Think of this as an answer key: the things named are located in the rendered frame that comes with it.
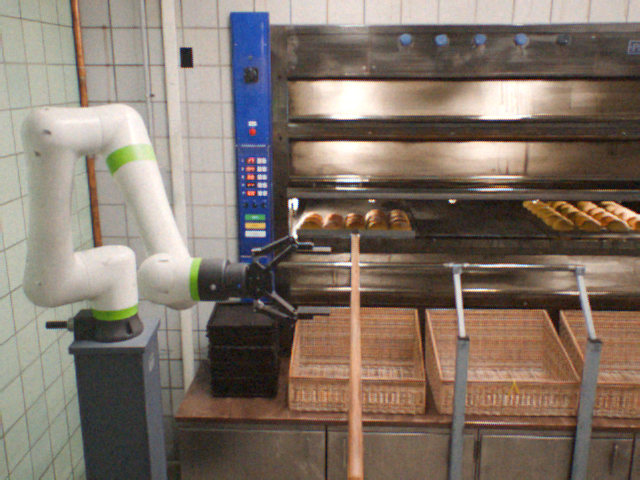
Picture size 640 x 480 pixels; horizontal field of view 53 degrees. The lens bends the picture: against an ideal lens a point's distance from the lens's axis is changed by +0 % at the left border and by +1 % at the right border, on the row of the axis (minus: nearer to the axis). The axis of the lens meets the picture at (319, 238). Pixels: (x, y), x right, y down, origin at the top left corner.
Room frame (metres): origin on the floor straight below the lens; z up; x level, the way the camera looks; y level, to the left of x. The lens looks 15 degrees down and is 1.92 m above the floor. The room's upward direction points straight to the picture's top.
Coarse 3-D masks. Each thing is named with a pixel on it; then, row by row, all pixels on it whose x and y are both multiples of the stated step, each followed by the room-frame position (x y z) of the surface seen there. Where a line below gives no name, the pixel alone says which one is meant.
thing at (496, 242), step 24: (312, 240) 2.82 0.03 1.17; (336, 240) 2.81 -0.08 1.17; (360, 240) 2.81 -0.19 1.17; (384, 240) 2.80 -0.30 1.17; (408, 240) 2.80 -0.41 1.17; (432, 240) 2.79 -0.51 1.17; (456, 240) 2.79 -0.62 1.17; (480, 240) 2.79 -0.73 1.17; (504, 240) 2.78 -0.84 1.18; (528, 240) 2.78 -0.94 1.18; (552, 240) 2.77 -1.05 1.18; (576, 240) 2.77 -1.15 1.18; (600, 240) 2.77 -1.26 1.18; (624, 240) 2.77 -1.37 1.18
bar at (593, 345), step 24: (288, 264) 2.45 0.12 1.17; (312, 264) 2.44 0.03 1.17; (336, 264) 2.44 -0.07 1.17; (360, 264) 2.44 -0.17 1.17; (384, 264) 2.43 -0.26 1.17; (408, 264) 2.43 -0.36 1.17; (432, 264) 2.43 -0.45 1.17; (456, 264) 2.42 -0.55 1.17; (480, 264) 2.42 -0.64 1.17; (504, 264) 2.42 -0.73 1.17; (528, 264) 2.42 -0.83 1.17; (552, 264) 2.42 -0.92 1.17; (576, 264) 2.42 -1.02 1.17; (456, 288) 2.37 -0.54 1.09; (456, 360) 2.21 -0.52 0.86; (456, 384) 2.19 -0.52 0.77; (456, 408) 2.19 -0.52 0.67; (456, 432) 2.19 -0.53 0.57; (576, 432) 2.21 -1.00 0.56; (456, 456) 2.19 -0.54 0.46; (576, 456) 2.19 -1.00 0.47
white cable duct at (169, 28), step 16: (176, 48) 2.83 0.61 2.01; (176, 64) 2.83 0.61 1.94; (176, 80) 2.82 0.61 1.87; (176, 96) 2.82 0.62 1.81; (176, 112) 2.82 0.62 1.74; (176, 128) 2.82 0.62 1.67; (176, 144) 2.82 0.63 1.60; (176, 160) 2.82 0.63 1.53; (176, 176) 2.82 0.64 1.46; (176, 192) 2.82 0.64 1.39; (176, 208) 2.82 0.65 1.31; (176, 224) 2.82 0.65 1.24; (192, 352) 2.83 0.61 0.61; (192, 368) 2.82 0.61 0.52
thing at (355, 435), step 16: (352, 240) 2.67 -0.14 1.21; (352, 256) 2.44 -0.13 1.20; (352, 272) 2.25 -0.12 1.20; (352, 288) 2.08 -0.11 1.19; (352, 304) 1.93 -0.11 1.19; (352, 320) 1.80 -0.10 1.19; (352, 336) 1.68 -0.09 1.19; (352, 352) 1.58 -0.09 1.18; (352, 368) 1.49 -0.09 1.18; (352, 384) 1.41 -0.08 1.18; (352, 400) 1.33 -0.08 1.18; (352, 416) 1.26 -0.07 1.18; (352, 432) 1.20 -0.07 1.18; (352, 448) 1.15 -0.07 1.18; (352, 464) 1.09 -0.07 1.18
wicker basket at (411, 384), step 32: (320, 320) 2.77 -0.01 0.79; (384, 320) 2.75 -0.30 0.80; (416, 320) 2.68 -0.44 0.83; (320, 352) 2.73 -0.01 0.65; (384, 352) 2.71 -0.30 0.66; (416, 352) 2.60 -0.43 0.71; (288, 384) 2.33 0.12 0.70; (320, 384) 2.32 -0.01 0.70; (384, 384) 2.54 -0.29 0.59; (416, 384) 2.30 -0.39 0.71
